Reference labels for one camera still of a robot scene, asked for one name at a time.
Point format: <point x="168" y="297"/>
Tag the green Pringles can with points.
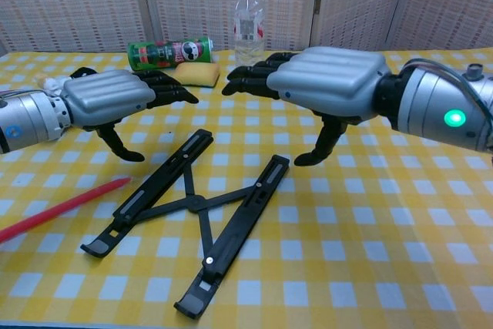
<point x="161" y="55"/>

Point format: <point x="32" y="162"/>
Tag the yellow sponge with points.
<point x="200" y="74"/>

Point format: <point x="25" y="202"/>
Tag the red pen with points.
<point x="58" y="207"/>

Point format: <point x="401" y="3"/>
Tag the clear plastic water bottle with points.
<point x="249" y="28"/>

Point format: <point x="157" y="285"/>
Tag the brass screen hinge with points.
<point x="317" y="4"/>

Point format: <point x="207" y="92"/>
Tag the black white plush doll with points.
<point x="82" y="72"/>

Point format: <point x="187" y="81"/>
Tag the black folding laptop stand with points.
<point x="196" y="203"/>

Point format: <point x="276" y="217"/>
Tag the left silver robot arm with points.
<point x="31" y="121"/>

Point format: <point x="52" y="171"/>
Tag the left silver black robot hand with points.
<point x="108" y="92"/>

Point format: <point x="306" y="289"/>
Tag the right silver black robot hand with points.
<point x="331" y="78"/>

